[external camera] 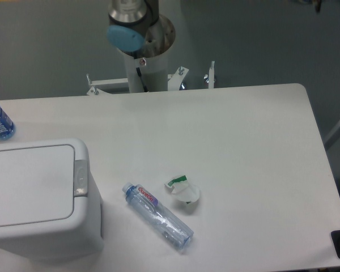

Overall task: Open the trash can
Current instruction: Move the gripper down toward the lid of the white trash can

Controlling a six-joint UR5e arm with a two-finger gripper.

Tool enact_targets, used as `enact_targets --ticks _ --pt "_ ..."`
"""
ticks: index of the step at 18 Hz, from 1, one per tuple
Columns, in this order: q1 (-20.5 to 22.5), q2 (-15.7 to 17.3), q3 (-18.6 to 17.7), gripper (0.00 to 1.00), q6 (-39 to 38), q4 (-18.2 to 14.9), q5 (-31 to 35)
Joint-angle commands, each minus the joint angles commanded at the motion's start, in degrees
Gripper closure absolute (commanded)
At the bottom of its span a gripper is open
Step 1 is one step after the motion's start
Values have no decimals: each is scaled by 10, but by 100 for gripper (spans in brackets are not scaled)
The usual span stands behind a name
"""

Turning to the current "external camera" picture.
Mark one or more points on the silver robot arm blue cap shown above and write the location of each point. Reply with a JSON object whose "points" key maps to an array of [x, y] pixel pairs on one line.
{"points": [[129, 22]]}

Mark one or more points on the grey trash can push button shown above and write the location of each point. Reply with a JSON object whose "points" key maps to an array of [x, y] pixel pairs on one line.
{"points": [[80, 180]]}

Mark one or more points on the white trash can body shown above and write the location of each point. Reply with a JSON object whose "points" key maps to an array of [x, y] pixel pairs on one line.
{"points": [[77, 235]]}

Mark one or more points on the white trash can lid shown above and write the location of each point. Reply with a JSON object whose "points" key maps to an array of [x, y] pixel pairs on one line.
{"points": [[36, 184]]}

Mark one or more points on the crumpled white green paper wrapper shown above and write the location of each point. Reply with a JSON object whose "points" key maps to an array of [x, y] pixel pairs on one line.
{"points": [[181, 189]]}

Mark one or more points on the empty clear plastic water bottle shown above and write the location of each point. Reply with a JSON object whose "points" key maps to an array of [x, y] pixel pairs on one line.
{"points": [[152, 211]]}

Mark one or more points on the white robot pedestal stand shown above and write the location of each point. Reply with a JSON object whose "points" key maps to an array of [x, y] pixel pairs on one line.
{"points": [[149, 72]]}

